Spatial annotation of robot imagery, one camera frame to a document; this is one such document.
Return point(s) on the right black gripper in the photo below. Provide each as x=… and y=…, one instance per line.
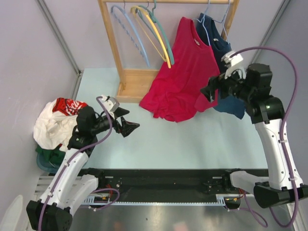
x=217, y=82

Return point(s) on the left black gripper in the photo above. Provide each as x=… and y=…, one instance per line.
x=127, y=126

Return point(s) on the pink t shirt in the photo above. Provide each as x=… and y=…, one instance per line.
x=175, y=92

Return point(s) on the thin blue hanger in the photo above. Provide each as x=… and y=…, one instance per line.
x=201, y=27

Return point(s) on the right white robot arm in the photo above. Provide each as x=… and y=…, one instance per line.
x=266, y=112

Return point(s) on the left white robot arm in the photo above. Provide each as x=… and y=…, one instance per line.
x=55, y=209

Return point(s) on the dark blue t shirt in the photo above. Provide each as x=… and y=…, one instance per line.
x=220, y=47

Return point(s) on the white and red shirt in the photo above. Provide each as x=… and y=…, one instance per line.
x=54, y=126

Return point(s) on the teal hanger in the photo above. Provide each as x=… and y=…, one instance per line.
x=158, y=32

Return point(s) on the yellow hanger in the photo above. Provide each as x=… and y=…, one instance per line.
x=144, y=16

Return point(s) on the light blue notched hanger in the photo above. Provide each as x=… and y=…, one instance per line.
x=131, y=32

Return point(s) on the wooden clothes rack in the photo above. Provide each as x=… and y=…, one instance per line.
x=134, y=83

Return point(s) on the green garment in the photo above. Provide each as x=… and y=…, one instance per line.
x=53, y=157

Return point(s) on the teal laundry basket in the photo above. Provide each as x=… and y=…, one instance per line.
x=46, y=165

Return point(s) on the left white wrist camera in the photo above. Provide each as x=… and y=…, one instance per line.
x=110, y=104

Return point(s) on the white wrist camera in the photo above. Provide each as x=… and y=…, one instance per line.
x=110, y=104
x=233, y=62

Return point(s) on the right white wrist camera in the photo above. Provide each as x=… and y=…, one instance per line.
x=233, y=62

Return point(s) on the light blue wire hanger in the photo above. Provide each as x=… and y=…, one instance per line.
x=225, y=21

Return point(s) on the white slotted cable duct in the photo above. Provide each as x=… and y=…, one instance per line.
x=194, y=200

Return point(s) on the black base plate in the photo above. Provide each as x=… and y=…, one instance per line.
x=154, y=182

